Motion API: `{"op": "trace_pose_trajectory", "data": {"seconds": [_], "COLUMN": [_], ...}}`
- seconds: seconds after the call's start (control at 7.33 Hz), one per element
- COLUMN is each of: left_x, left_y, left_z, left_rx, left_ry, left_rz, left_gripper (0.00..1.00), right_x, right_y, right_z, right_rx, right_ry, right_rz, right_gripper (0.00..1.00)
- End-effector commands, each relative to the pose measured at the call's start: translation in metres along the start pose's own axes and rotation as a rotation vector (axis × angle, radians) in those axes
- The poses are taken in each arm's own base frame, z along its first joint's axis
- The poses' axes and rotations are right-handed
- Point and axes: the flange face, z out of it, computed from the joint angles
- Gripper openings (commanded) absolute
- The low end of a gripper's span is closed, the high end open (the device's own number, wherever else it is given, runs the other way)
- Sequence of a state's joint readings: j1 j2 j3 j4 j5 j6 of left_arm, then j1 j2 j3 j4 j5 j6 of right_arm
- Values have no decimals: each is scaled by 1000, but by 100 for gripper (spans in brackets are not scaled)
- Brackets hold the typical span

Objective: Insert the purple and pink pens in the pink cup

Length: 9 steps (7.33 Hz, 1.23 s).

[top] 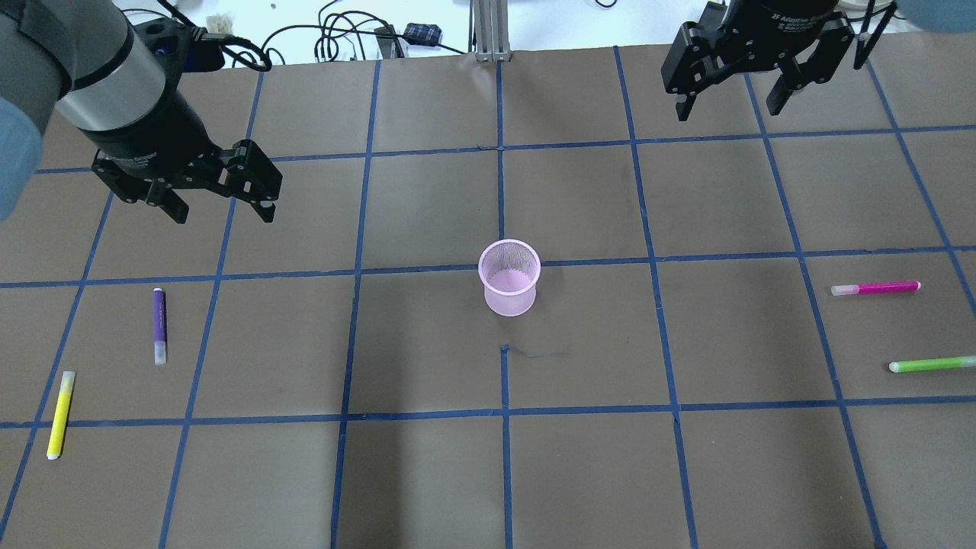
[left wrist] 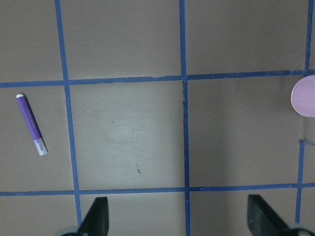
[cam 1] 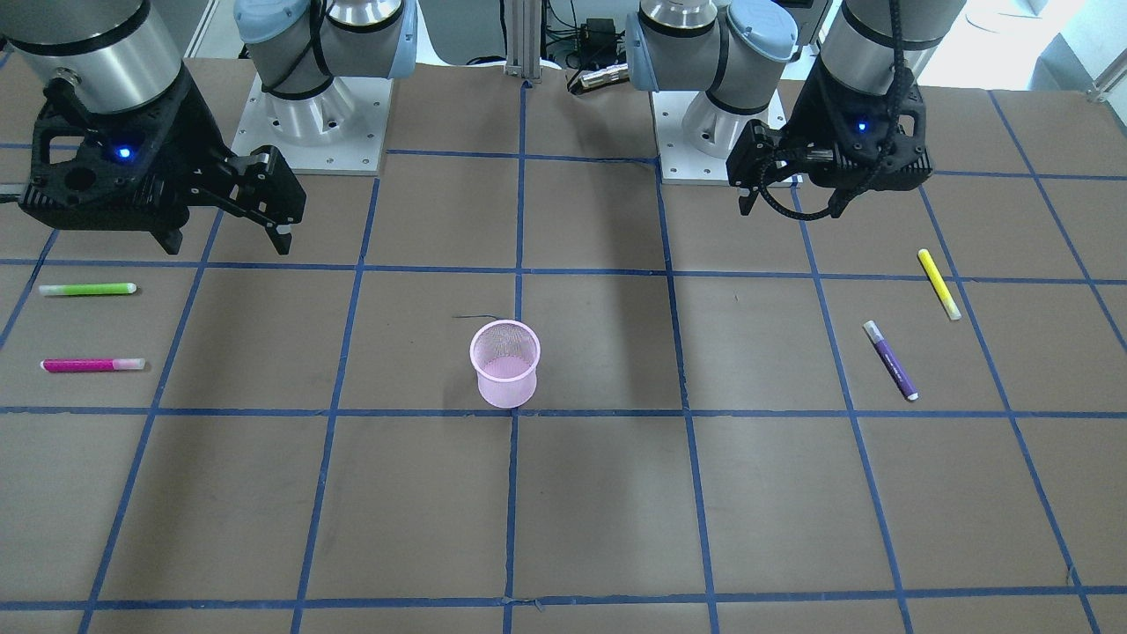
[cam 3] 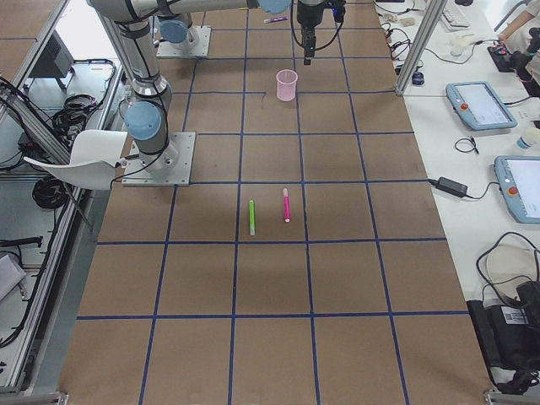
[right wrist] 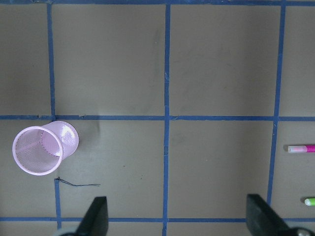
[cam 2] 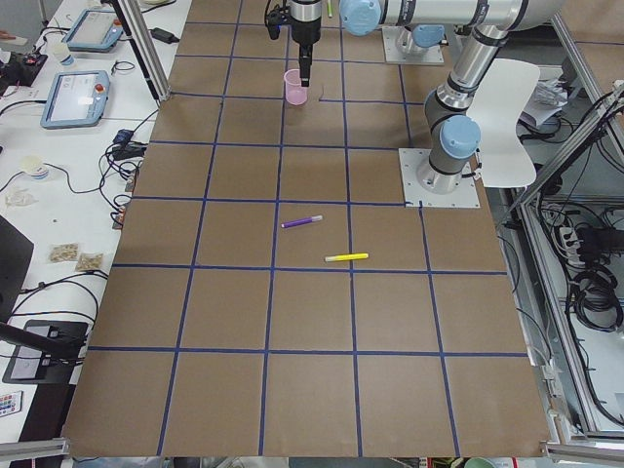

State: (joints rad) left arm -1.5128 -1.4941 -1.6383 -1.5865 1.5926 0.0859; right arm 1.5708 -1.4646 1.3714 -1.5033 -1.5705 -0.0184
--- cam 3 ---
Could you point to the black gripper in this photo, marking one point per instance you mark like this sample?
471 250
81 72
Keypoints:
307 17

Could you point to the purple pen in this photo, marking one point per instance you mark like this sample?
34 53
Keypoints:
275 20

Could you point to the pink pen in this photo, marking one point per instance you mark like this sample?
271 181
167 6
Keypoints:
286 206

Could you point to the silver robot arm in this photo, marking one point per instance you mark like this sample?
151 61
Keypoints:
271 7
147 119

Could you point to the pink mesh cup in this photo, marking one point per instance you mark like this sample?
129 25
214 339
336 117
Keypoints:
286 84

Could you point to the green pen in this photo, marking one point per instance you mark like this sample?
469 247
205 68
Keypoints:
252 217

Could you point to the blue teach pendant far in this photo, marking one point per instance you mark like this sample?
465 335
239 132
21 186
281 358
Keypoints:
478 106

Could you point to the blue teach pendant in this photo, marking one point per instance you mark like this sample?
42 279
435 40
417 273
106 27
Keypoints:
478 106
518 178

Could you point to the black power adapter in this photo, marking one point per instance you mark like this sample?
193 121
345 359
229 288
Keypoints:
449 186

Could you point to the white plastic chair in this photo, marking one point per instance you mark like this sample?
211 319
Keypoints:
92 162

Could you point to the blue teach pendant near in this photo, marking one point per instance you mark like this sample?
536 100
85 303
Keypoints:
518 178

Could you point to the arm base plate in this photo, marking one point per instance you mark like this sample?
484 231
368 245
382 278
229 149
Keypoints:
178 41
172 168

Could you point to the aluminium frame post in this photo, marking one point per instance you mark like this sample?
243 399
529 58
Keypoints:
425 30

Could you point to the black camera equipment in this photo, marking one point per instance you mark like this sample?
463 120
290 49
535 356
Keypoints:
508 338

